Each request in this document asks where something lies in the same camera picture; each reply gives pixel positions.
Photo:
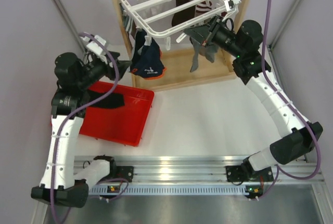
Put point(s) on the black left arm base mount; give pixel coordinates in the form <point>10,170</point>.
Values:
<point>117,173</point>

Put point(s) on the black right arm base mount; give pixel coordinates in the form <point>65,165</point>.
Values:
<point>238,174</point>

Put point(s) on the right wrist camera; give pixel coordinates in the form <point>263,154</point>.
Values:
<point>231,6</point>

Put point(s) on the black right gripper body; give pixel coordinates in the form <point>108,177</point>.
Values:
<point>224,38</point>

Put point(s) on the black sock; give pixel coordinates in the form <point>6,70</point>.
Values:
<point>112,101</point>

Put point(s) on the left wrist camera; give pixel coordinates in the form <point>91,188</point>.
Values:
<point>95,48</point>

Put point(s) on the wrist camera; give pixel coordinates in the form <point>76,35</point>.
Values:
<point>95,48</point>
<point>231,6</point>

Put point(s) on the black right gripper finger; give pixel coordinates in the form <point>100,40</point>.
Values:
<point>201,37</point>
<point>200,31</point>

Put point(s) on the dark brown hanging sock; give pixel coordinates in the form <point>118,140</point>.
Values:
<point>183,15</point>

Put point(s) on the red plastic tray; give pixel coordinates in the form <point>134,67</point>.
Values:
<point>117,122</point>

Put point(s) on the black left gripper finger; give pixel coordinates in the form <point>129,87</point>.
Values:
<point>113,54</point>
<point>122,66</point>

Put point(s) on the wooden hanger stand frame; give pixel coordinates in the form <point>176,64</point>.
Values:
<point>177,63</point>

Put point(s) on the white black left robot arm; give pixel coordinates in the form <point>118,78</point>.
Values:
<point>60,185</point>

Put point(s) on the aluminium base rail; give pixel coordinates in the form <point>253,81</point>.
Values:
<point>198,175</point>

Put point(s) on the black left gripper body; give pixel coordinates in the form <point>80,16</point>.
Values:
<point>97,69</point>

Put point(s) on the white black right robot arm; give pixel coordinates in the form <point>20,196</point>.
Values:
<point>298,136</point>

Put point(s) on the white plastic clip hanger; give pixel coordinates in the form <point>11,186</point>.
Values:
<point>171,8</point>

